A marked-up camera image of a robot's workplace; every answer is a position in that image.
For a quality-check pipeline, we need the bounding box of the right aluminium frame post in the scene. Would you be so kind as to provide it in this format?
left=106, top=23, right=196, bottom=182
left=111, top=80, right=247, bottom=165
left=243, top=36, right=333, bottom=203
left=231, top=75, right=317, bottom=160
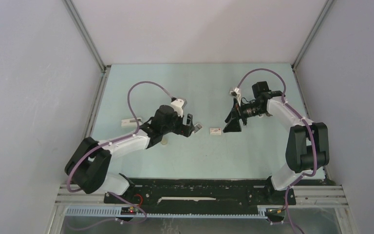
left=292, top=0, right=336, bottom=71

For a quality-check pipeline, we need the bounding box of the white staple box sleeve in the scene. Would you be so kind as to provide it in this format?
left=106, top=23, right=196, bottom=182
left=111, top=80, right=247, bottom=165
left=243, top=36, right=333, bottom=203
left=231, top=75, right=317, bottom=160
left=209, top=128, right=222, bottom=136

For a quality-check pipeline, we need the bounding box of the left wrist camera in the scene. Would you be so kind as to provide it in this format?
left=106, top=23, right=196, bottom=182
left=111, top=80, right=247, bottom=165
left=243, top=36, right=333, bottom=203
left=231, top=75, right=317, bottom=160
left=170, top=97, right=187, bottom=117

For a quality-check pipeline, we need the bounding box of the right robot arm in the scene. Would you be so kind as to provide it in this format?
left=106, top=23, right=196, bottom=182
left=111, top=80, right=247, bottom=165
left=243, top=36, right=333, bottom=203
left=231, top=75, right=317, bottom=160
left=223, top=81, right=330, bottom=204

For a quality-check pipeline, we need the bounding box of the aluminium frame post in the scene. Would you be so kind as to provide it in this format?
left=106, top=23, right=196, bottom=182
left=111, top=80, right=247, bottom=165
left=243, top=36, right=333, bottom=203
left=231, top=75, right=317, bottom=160
left=292, top=0, right=336, bottom=71
left=62, top=0, right=107, bottom=73

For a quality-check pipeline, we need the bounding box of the olive green stapler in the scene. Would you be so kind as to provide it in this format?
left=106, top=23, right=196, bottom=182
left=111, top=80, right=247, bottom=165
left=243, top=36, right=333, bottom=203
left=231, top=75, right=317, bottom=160
left=161, top=138, right=168, bottom=145

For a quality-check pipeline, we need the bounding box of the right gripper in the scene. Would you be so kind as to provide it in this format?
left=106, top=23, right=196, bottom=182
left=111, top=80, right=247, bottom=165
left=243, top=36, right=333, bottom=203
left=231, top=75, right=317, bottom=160
left=223, top=97, right=265, bottom=133

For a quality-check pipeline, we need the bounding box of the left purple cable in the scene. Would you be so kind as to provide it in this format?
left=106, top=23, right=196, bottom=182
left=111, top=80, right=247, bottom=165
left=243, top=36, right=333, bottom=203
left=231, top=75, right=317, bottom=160
left=65, top=81, right=175, bottom=232

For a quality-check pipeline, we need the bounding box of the staple tray box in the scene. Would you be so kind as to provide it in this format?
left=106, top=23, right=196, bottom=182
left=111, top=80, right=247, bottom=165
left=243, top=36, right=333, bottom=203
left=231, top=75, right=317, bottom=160
left=194, top=123, right=203, bottom=133

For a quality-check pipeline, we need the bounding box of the white stapler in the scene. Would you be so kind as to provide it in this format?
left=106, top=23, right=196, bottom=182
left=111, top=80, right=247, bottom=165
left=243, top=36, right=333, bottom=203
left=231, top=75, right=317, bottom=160
left=121, top=118, right=143, bottom=128

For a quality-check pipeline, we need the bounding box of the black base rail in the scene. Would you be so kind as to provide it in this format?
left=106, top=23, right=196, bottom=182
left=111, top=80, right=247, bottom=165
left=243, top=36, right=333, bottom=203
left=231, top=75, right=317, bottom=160
left=122, top=178, right=296, bottom=215

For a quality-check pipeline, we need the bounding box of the left aluminium frame post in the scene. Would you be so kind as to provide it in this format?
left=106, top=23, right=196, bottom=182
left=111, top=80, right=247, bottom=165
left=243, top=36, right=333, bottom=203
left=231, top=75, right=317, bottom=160
left=62, top=0, right=107, bottom=73

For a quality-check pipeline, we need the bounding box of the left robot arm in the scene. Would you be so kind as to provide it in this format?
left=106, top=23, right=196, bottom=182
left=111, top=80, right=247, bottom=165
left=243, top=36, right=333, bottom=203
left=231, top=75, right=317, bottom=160
left=64, top=105, right=195, bottom=203

